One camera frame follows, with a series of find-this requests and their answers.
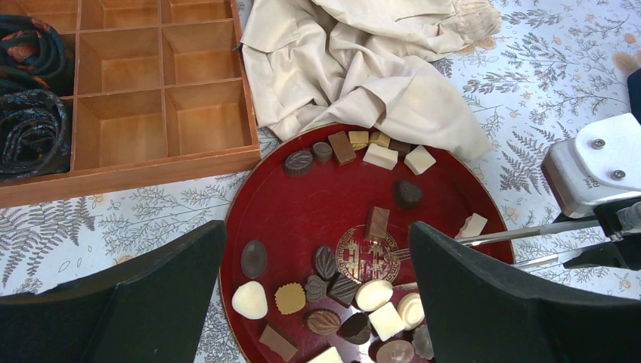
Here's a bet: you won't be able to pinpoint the white oval chocolate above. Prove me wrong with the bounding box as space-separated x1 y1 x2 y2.
355 279 393 312

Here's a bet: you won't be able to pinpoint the beige crumpled cloth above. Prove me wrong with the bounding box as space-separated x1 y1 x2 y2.
241 0 502 160

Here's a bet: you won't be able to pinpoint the brown bar chocolate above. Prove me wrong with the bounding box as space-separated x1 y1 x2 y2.
327 131 356 166

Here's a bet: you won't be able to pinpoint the red round tray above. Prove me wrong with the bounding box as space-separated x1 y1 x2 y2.
219 124 506 362

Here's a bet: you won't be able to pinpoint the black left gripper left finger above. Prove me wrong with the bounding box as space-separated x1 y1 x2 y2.
1 221 227 362

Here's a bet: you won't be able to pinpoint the dark oval leaf chocolate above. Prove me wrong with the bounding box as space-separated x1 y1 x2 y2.
283 150 314 177

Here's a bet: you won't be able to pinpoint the dark heart chocolate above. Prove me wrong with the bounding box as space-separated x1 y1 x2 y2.
392 180 423 209

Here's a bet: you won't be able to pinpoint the dark rolled tie patterned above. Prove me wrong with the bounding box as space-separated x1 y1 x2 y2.
1 89 72 183

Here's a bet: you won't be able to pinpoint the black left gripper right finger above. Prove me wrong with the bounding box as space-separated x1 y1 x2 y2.
408 222 640 362

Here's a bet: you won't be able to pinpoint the navy chocolate box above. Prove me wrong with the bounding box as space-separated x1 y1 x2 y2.
627 69 641 123

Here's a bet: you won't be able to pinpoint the wooden compartment tray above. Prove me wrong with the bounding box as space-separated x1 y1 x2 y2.
1 0 260 207

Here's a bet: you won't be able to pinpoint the white square chocolate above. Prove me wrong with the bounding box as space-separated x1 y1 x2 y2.
404 145 436 175

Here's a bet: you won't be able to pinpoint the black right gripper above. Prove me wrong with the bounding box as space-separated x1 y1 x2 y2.
563 197 640 271

